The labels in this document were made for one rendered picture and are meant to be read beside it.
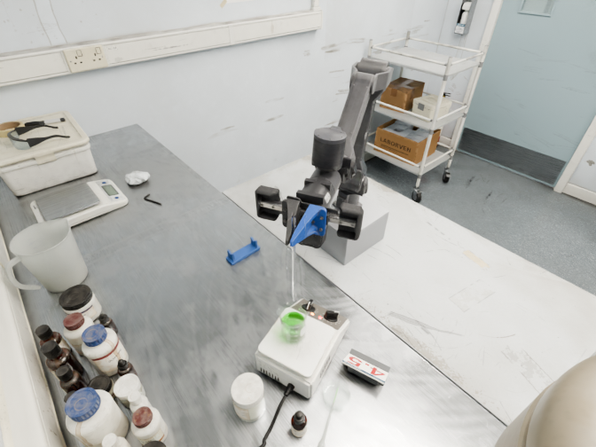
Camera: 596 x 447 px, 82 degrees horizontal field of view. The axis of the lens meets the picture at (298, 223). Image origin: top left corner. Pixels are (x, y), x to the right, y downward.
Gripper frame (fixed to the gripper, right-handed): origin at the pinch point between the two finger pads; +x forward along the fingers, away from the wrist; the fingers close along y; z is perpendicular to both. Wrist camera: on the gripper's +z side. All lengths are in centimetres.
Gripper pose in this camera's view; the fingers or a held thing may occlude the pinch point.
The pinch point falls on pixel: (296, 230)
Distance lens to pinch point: 54.8
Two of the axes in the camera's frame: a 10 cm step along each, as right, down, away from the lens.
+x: -3.5, 5.9, -7.3
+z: 0.0, 7.8, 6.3
